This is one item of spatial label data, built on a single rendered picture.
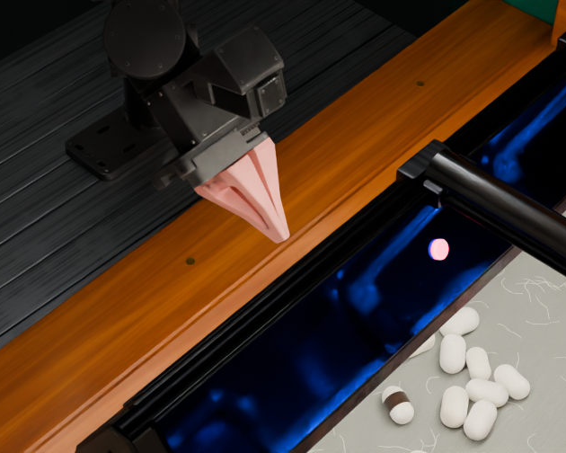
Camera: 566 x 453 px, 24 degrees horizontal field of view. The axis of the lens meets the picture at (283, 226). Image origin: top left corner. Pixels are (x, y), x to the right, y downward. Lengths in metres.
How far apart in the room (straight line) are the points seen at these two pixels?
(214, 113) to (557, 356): 0.35
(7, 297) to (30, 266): 0.04
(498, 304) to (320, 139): 0.23
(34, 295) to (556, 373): 0.48
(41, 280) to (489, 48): 0.50
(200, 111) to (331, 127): 0.29
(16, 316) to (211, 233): 0.21
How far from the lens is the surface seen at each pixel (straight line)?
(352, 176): 1.19
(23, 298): 1.24
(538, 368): 1.09
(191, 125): 0.96
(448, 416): 1.03
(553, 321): 1.13
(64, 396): 1.04
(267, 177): 0.99
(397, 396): 1.04
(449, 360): 1.06
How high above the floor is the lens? 1.60
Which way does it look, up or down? 47 degrees down
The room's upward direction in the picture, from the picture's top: straight up
